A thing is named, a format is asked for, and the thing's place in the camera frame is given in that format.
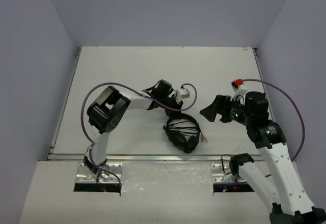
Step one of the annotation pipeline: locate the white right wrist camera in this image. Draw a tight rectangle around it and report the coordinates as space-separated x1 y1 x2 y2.
231 79 248 101

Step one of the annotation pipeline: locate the black headset with microphone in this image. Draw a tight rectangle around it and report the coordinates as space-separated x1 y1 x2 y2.
163 113 201 154

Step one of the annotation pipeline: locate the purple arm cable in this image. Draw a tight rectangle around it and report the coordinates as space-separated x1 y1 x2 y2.
241 78 306 184
80 82 198 184

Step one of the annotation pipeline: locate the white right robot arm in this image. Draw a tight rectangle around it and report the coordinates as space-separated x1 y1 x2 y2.
200 92 325 223

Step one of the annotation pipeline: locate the thin black right base wire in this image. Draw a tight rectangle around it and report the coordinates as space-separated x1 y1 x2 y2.
221 153 245 181

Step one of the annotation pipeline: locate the aluminium base plate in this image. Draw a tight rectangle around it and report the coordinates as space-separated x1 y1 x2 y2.
75 161 123 184
211 161 246 184

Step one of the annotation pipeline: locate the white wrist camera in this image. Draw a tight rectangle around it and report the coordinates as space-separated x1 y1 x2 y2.
231 79 248 101
176 88 191 102

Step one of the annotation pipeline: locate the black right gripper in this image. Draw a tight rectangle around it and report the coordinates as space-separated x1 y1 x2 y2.
200 95 253 127

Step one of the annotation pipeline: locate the left aluminium base plate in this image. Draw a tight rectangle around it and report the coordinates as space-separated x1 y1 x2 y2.
75 161 123 184

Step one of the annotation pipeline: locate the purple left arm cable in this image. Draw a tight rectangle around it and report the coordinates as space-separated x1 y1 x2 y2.
80 82 198 184

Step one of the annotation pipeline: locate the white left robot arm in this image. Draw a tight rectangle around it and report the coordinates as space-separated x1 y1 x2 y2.
80 79 188 176

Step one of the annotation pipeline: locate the aluminium table rail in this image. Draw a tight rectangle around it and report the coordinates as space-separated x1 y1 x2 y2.
48 153 271 162

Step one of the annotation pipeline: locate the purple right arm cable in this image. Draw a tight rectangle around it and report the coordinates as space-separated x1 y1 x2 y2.
241 78 306 184

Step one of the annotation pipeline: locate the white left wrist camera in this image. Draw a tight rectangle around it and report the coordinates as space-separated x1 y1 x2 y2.
176 88 191 102

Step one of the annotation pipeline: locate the right aluminium base plate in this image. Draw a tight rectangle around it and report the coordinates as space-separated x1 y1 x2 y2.
211 161 246 184

